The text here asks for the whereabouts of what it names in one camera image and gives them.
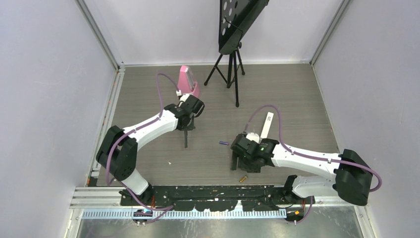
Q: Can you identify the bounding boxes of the white remote control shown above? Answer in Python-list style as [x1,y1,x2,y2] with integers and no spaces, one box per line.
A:
[260,112,274,140]

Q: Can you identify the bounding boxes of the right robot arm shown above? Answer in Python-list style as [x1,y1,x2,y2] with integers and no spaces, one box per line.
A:
[230,132,374,206]

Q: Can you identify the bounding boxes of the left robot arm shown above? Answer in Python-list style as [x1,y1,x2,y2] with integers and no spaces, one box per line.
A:
[96,94,205,205]

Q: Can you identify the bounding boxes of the pink metronome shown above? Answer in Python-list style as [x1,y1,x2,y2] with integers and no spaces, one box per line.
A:
[177,65,200,98]

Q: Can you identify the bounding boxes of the black music stand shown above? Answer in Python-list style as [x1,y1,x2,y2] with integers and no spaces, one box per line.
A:
[204,0,269,107]

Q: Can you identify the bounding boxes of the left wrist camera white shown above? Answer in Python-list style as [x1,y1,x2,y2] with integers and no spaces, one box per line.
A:
[176,90,192,103]

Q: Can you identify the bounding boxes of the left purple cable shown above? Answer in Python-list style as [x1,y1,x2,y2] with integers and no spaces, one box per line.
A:
[105,72,181,224]

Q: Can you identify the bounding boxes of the purple cable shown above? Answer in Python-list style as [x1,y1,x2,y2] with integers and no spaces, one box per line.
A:
[105,72,181,224]
[243,105,383,225]

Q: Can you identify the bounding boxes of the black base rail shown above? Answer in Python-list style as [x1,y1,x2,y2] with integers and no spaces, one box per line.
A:
[141,185,292,212]

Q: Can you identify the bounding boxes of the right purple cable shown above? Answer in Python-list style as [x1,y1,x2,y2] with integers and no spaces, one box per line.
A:
[243,105,383,225]

